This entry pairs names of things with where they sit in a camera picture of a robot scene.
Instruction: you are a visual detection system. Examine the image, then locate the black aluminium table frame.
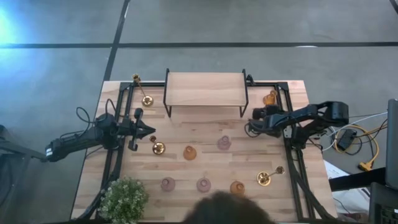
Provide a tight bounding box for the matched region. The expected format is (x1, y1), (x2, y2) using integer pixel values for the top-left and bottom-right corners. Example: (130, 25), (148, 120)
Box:
(76, 80), (336, 224)

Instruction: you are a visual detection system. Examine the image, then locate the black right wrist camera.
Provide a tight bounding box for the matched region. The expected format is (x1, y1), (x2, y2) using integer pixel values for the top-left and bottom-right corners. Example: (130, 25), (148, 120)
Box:
(252, 105), (281, 120)

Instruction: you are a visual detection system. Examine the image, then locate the yellow extension cable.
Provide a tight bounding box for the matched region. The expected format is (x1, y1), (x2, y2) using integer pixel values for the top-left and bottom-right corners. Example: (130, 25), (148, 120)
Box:
(333, 123), (381, 172)

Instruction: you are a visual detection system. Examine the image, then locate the wooden shelf with black frame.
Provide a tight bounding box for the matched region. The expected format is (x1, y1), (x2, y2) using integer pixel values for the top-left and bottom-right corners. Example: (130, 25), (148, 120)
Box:
(163, 68), (249, 119)

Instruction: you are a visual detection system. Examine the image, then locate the amber ribbed glass candle holder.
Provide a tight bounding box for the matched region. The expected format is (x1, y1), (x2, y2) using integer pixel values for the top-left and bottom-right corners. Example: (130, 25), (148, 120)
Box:
(182, 145), (198, 161)
(262, 89), (279, 106)
(229, 180), (246, 196)

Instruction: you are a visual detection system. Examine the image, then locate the brass candlestick holder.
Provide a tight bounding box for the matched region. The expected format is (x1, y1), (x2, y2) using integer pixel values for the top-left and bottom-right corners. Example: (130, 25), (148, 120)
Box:
(256, 166), (285, 187)
(132, 73), (155, 108)
(149, 135), (167, 156)

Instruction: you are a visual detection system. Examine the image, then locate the black power brick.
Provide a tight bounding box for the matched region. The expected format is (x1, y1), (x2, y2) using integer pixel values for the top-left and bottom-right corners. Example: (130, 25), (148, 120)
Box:
(336, 128), (358, 151)

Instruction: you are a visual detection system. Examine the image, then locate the black equipment box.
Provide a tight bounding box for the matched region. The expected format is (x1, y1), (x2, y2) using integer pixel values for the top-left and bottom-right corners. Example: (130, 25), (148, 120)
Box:
(368, 181), (398, 224)

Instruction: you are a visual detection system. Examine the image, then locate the white paper sheet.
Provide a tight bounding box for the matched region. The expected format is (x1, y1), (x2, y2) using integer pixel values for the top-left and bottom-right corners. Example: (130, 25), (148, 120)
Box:
(323, 159), (371, 215)

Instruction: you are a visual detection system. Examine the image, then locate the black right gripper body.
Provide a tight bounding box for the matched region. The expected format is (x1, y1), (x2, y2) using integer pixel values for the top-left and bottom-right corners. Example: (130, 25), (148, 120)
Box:
(262, 113), (289, 138)

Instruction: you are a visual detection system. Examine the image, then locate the person's head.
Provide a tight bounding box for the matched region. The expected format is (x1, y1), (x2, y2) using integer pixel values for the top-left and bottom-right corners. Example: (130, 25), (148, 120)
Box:
(182, 190), (276, 224)

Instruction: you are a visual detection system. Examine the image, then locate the dark grey side table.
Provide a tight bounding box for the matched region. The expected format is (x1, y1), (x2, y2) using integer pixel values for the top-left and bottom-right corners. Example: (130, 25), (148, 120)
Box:
(0, 123), (52, 224)

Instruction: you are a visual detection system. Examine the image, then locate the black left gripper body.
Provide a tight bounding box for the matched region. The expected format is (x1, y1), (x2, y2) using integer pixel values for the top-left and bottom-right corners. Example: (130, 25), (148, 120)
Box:
(119, 108), (144, 152)

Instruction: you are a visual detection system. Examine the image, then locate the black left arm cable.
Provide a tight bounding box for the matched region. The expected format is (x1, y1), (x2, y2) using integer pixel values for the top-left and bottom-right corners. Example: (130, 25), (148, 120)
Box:
(58, 98), (119, 139)

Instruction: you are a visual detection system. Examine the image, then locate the pink ribbed glass candle holder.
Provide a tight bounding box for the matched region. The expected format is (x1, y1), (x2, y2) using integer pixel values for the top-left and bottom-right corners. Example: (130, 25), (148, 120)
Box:
(216, 135), (232, 151)
(160, 176), (177, 192)
(196, 177), (212, 194)

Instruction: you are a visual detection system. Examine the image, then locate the white cable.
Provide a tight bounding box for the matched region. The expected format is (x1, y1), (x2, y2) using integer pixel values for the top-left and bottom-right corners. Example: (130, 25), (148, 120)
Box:
(321, 111), (389, 152)

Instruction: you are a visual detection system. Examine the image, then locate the green potted plant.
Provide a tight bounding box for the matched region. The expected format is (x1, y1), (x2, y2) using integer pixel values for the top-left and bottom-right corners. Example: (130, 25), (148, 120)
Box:
(98, 176), (150, 224)

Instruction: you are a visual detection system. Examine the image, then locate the grey monitor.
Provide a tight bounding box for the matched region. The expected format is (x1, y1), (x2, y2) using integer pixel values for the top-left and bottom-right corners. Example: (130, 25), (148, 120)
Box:
(385, 98), (398, 191)

